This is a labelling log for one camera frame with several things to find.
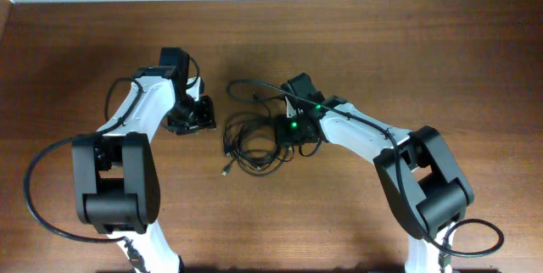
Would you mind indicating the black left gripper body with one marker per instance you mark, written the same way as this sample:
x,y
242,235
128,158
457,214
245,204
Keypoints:
x,y
193,114

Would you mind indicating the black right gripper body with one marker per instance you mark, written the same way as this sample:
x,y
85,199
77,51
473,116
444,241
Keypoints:
x,y
289,130

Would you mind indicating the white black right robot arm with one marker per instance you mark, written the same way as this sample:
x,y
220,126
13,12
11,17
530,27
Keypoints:
x,y
425,188

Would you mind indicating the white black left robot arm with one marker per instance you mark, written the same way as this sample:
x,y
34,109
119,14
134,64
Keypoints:
x,y
116,182

